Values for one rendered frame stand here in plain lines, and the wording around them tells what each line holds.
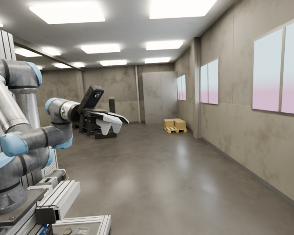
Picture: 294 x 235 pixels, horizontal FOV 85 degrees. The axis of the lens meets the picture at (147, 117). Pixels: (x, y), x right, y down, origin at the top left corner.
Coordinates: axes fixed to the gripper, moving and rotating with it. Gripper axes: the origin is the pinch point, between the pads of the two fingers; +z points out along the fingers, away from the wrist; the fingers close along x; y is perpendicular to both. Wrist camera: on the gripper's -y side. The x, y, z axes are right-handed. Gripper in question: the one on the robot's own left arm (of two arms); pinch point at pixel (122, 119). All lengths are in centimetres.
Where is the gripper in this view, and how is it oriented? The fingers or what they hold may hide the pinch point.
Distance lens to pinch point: 48.1
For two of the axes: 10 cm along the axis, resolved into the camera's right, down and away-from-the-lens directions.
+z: 8.5, 2.0, -4.9
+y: -1.7, 9.8, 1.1
